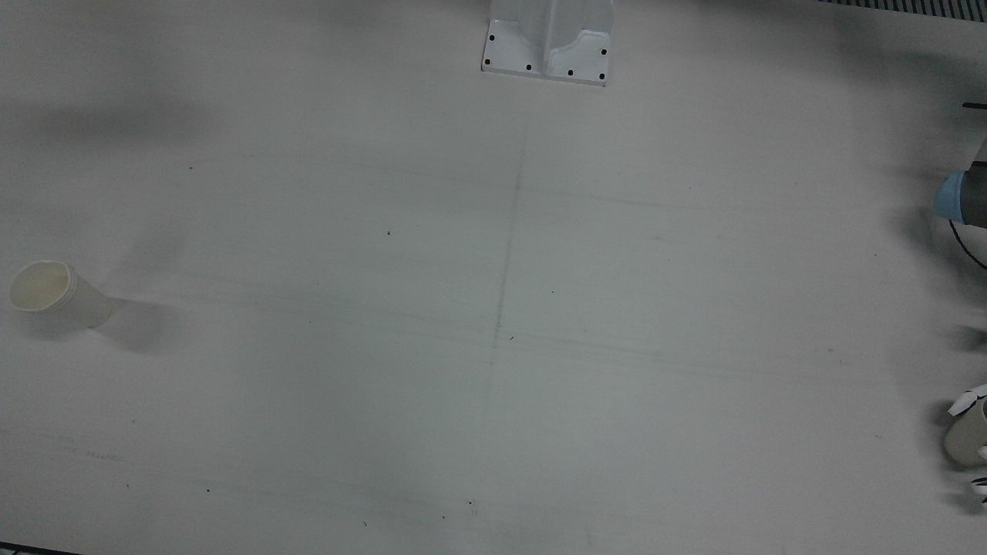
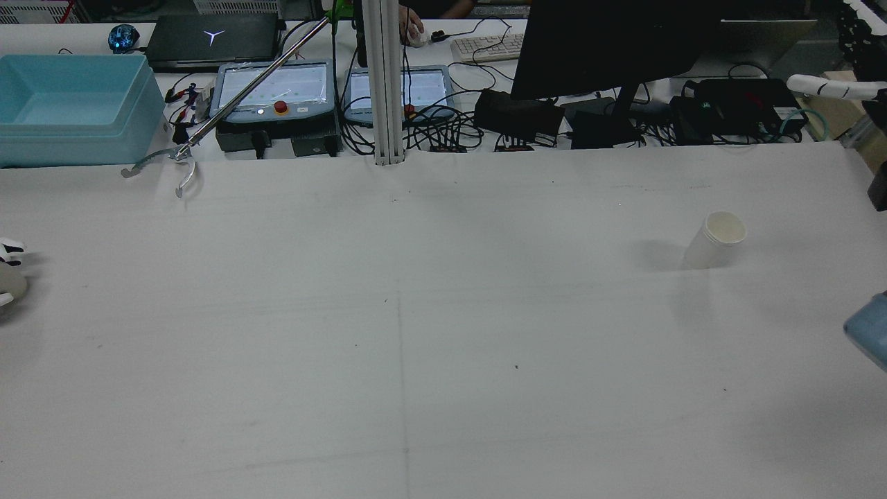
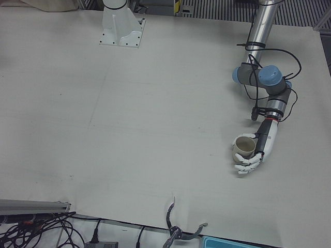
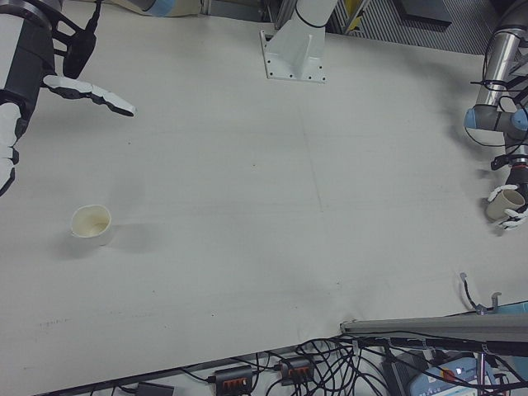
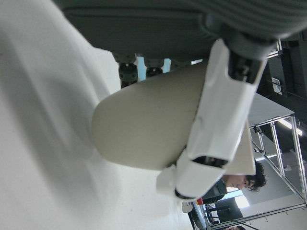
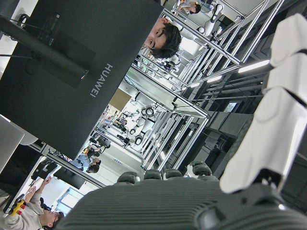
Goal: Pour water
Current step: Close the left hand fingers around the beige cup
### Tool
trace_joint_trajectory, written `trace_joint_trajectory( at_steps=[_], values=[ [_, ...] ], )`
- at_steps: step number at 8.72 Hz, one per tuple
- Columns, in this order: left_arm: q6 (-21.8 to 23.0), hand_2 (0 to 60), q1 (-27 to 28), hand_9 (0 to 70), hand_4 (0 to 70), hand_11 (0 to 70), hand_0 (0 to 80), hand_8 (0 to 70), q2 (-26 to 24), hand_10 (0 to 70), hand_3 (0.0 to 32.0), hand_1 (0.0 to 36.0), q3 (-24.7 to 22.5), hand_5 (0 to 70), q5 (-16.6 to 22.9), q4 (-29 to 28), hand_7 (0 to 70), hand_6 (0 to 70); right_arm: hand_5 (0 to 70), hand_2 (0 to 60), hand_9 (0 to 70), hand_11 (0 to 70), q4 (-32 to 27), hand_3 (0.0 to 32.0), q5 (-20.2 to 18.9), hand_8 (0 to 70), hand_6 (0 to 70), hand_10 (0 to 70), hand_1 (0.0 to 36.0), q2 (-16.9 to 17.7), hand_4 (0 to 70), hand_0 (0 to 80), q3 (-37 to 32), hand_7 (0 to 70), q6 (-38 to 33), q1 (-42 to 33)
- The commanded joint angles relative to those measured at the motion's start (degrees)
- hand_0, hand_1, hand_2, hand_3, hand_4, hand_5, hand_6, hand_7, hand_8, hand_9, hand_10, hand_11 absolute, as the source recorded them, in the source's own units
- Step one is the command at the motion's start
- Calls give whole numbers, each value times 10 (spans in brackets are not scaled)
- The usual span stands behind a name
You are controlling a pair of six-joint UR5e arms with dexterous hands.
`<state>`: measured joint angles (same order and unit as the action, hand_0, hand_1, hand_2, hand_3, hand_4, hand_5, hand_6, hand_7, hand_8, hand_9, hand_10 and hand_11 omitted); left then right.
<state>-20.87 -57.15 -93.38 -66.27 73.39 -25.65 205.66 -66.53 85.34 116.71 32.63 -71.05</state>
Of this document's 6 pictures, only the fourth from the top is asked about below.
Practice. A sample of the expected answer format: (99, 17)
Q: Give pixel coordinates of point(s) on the aluminium profile column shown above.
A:
(412, 326)

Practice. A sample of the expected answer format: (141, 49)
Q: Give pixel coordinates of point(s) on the white paper cup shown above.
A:
(92, 237)

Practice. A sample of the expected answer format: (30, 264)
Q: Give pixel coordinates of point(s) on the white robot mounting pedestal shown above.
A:
(295, 53)

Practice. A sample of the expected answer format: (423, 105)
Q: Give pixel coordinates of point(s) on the light blue plastic bin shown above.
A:
(515, 308)

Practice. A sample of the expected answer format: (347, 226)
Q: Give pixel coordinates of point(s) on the grey teach pendant tablet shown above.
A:
(453, 379)

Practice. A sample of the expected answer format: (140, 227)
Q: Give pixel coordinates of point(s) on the yellow black striped post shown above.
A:
(354, 20)

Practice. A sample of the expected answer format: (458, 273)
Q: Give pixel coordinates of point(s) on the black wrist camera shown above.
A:
(499, 162)
(80, 49)

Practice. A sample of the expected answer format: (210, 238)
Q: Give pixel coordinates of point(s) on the beige paper cup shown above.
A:
(501, 205)

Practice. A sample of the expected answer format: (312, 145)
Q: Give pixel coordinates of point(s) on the thin metal rod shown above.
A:
(482, 371)

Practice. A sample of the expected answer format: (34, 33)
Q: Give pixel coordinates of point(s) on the black orange power strip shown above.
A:
(234, 376)
(297, 371)

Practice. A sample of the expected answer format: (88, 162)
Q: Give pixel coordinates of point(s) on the dark grey box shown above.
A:
(425, 12)

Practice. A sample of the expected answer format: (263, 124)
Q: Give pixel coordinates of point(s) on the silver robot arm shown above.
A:
(41, 5)
(497, 53)

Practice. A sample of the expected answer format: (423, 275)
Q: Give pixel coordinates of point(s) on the white table cover sheet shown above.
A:
(247, 206)

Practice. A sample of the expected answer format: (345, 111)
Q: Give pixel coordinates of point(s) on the small black power adapter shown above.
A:
(154, 389)

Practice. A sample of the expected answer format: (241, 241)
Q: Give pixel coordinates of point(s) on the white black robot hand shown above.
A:
(520, 177)
(29, 66)

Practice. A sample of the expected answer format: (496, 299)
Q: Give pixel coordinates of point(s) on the black power supply box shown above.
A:
(398, 371)

